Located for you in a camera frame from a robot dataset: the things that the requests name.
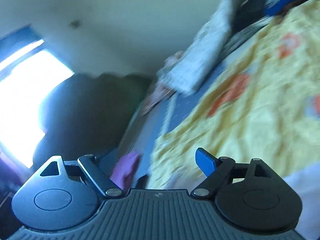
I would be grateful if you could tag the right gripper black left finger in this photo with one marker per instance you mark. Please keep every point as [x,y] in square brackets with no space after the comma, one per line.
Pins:
[63,194]

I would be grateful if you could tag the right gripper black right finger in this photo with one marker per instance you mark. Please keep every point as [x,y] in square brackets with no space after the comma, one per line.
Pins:
[251,196]

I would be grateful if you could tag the light lavender long-sleeve top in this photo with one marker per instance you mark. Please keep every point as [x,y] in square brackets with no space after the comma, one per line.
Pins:
[306,183]

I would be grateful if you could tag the yellow cartoon print quilt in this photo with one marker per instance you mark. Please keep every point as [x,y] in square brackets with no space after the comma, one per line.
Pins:
[263,105]

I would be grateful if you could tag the blue knitted blanket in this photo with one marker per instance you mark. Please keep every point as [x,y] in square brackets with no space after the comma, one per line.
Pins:
[143,131]

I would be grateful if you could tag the white floral quilt edge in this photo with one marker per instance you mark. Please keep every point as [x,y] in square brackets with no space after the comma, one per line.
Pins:
[187,73]

